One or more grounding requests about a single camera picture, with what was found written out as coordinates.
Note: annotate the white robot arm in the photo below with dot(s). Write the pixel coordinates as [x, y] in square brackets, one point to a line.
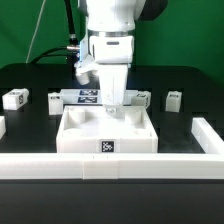
[116, 18]

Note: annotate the white square tabletop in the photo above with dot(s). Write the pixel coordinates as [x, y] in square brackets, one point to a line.
[91, 129]

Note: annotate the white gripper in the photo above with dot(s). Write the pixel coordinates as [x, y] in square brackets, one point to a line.
[108, 58]

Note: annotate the white U-shaped obstacle fence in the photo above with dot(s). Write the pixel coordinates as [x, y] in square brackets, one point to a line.
[104, 166]

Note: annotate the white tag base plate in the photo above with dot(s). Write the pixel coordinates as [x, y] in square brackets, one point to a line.
[81, 96]

